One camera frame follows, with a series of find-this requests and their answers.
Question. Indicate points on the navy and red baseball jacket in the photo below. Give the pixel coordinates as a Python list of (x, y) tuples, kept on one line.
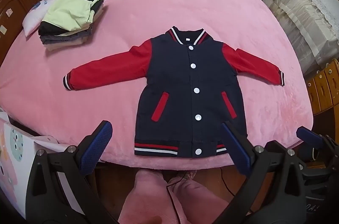
[(185, 81)]

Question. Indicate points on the stack of folded clothes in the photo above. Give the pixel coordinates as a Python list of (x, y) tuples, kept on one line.
[(62, 40)]

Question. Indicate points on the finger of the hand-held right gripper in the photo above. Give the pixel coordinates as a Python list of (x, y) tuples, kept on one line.
[(308, 134)]

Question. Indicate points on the wooden chair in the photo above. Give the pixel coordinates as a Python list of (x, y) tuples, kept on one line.
[(324, 86)]

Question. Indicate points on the light green folded garment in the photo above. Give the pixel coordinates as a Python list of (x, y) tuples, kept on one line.
[(68, 11)]

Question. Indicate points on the white cartoon printed bag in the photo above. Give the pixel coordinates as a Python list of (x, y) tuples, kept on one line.
[(13, 160)]

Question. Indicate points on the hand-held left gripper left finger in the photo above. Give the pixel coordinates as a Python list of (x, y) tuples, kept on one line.
[(97, 146)]

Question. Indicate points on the person's pink trousers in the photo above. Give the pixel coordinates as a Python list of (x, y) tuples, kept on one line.
[(148, 200)]

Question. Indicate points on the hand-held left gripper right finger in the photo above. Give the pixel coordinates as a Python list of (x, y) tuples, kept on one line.
[(238, 150)]

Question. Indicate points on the cream cloth covered furniture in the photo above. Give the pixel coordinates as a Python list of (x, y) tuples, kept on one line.
[(291, 17)]

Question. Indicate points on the pink plush bed blanket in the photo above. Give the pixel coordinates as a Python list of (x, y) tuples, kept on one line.
[(159, 1)]

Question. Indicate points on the wooden headboard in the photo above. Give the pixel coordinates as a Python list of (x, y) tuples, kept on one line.
[(16, 1)]

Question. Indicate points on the white printed pillow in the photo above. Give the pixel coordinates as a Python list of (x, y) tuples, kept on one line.
[(33, 20)]

